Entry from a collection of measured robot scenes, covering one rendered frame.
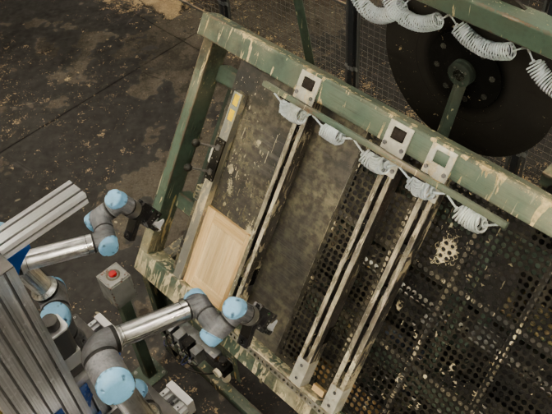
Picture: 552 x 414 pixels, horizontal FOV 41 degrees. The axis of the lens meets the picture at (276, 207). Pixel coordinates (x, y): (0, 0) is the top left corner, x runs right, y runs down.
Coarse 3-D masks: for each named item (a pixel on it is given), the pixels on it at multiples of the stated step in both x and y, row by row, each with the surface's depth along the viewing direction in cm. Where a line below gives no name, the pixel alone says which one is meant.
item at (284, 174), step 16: (320, 80) 274; (304, 96) 279; (304, 128) 286; (288, 144) 291; (304, 144) 292; (288, 160) 292; (288, 176) 296; (272, 192) 300; (288, 192) 302; (272, 208) 300; (256, 224) 306; (272, 224) 306; (256, 240) 311; (256, 256) 310; (240, 272) 315; (256, 272) 317; (240, 288) 316
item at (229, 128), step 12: (240, 96) 309; (228, 108) 314; (240, 108) 312; (228, 120) 314; (228, 132) 315; (228, 144) 318; (216, 180) 325; (204, 192) 328; (204, 204) 329; (192, 216) 334; (204, 216) 333; (192, 228) 335; (192, 240) 336; (180, 264) 343; (180, 276) 344
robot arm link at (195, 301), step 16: (192, 288) 257; (176, 304) 251; (192, 304) 252; (208, 304) 253; (144, 320) 244; (160, 320) 246; (176, 320) 249; (96, 336) 235; (112, 336) 237; (128, 336) 240; (144, 336) 244
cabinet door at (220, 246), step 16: (208, 208) 331; (208, 224) 332; (224, 224) 325; (208, 240) 333; (224, 240) 327; (240, 240) 320; (192, 256) 340; (208, 256) 334; (224, 256) 328; (240, 256) 321; (192, 272) 341; (208, 272) 335; (224, 272) 329; (208, 288) 336; (224, 288) 330
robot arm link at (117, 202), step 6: (108, 192) 277; (114, 192) 276; (120, 192) 276; (108, 198) 276; (114, 198) 275; (120, 198) 275; (126, 198) 278; (132, 198) 284; (108, 204) 275; (114, 204) 274; (120, 204) 276; (126, 204) 278; (132, 204) 282; (108, 210) 278; (114, 210) 278; (120, 210) 279; (126, 210) 280; (132, 210) 283; (114, 216) 280
